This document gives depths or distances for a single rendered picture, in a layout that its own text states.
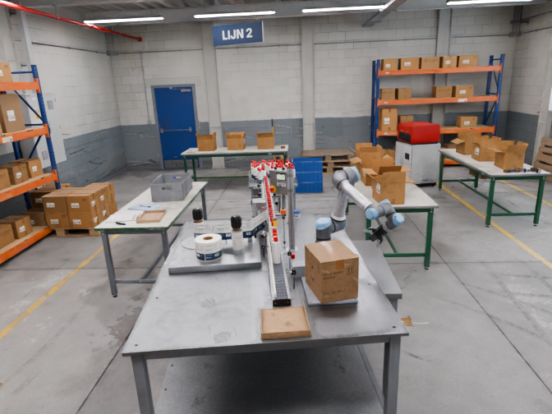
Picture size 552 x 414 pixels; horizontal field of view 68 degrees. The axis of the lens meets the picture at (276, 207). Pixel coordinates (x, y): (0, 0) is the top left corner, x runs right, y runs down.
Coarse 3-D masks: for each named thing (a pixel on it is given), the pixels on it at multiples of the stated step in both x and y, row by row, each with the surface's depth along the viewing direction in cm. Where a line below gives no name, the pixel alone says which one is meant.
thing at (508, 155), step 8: (496, 144) 616; (504, 144) 615; (512, 144) 613; (520, 144) 600; (528, 144) 580; (496, 152) 587; (504, 152) 617; (512, 152) 583; (520, 152) 582; (496, 160) 613; (504, 160) 588; (512, 160) 586; (520, 160) 585; (512, 168) 590
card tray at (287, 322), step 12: (264, 312) 241; (276, 312) 241; (288, 312) 240; (300, 312) 240; (264, 324) 229; (276, 324) 228; (288, 324) 228; (300, 324) 228; (264, 336) 216; (276, 336) 216; (288, 336) 217; (300, 336) 217
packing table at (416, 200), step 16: (368, 192) 503; (416, 192) 494; (400, 208) 445; (416, 208) 444; (432, 208) 443; (368, 224) 456; (432, 224) 453; (368, 240) 462; (384, 256) 468; (400, 256) 467; (416, 256) 466
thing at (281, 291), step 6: (270, 246) 325; (276, 264) 292; (282, 264) 292; (276, 270) 283; (282, 270) 283; (276, 276) 275; (282, 276) 275; (276, 282) 267; (282, 282) 267; (276, 288) 259; (282, 288) 258; (276, 294) 252; (282, 294) 251
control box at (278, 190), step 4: (272, 168) 322; (280, 168) 320; (272, 172) 318; (280, 172) 314; (284, 172) 312; (292, 172) 318; (272, 176) 318; (292, 176) 318; (272, 180) 319; (276, 180) 317; (280, 180) 315; (272, 184) 321; (276, 188) 320; (280, 188) 318; (284, 188) 316; (272, 192) 323; (276, 192) 321; (280, 192) 319; (284, 192) 317
